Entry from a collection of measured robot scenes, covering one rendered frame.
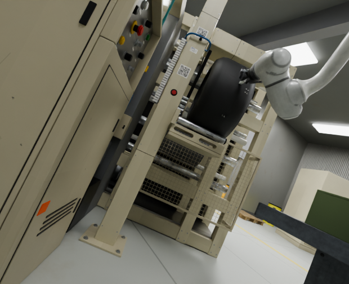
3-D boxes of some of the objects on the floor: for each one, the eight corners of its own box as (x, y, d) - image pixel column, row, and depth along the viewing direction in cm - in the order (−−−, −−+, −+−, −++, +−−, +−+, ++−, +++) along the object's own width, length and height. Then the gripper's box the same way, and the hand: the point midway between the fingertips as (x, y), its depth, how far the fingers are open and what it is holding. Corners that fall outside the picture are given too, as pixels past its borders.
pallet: (242, 213, 681) (244, 211, 682) (265, 227, 611) (267, 223, 611) (219, 205, 615) (220, 202, 616) (241, 218, 545) (243, 214, 546)
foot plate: (78, 239, 122) (80, 236, 122) (92, 223, 149) (93, 221, 149) (120, 257, 124) (122, 254, 124) (126, 238, 150) (128, 235, 150)
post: (92, 239, 129) (250, -92, 149) (98, 231, 142) (242, -72, 162) (112, 248, 130) (265, -82, 149) (116, 239, 143) (256, -63, 163)
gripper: (273, 70, 99) (253, 80, 123) (249, 58, 98) (233, 71, 122) (267, 85, 100) (247, 92, 123) (242, 72, 99) (228, 83, 122)
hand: (242, 80), depth 119 cm, fingers closed
